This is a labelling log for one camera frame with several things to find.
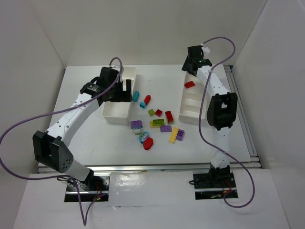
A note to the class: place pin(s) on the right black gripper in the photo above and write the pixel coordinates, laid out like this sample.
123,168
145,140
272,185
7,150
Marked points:
188,67

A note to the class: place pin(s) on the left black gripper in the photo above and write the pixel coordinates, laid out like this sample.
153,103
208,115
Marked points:
122,94

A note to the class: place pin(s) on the long cyan lego brick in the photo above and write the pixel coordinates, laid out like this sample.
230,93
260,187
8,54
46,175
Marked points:
136,96

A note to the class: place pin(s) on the small cyan lego brick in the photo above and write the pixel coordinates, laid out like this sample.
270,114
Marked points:
142,104

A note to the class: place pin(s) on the red studded lego brick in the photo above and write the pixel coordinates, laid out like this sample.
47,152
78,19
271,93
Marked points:
147,99

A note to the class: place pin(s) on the small lime green lego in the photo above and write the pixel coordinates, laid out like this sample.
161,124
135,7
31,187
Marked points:
151,112

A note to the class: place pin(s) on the small red square lego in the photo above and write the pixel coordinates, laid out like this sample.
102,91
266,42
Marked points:
158,113

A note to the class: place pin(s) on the cyan patterned lego piece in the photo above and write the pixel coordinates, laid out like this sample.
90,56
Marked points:
143,136

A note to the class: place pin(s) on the red oval lego piece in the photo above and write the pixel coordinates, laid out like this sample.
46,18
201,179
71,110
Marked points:
148,143

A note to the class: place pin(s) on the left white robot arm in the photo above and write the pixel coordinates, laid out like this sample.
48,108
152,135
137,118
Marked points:
51,147

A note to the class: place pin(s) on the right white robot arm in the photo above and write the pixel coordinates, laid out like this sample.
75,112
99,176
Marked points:
220,114

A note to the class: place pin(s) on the left white divided container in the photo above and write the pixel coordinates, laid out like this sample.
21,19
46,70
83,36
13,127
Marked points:
119,113

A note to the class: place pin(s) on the white divided container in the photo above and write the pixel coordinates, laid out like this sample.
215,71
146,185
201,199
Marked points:
119,113
191,101

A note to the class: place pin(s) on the red slope lego brick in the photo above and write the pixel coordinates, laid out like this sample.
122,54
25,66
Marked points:
189,84

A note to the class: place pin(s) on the purple rounded lego block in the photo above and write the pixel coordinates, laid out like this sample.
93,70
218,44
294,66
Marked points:
136,126

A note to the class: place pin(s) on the right white divided container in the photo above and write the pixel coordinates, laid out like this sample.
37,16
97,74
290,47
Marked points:
191,101

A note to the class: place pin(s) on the green lego on yellow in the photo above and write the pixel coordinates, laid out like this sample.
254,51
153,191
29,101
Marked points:
156,123

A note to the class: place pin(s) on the red tall lego brick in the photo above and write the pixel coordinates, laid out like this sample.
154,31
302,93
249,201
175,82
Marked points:
169,117

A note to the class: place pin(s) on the purple flat lego plate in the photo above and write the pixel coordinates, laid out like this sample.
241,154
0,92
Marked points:
165,128

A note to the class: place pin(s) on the yellow long lego plate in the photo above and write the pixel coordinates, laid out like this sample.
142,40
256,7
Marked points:
173,135

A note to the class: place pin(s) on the purple square lego brick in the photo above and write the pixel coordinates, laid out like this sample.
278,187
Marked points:
180,135

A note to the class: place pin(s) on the aluminium right side rail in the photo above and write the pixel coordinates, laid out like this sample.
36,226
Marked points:
254,157

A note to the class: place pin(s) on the aluminium rail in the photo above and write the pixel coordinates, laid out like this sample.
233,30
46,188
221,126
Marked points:
254,157
253,164

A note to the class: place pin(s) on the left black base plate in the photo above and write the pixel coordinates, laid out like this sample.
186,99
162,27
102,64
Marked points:
99,191

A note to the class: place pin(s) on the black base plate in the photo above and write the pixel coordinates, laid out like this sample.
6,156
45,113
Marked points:
99,191
204,188

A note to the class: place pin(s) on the aluminium front rail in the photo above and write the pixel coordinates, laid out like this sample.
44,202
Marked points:
253,164

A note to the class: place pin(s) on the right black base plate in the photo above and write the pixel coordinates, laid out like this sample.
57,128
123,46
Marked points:
204,188

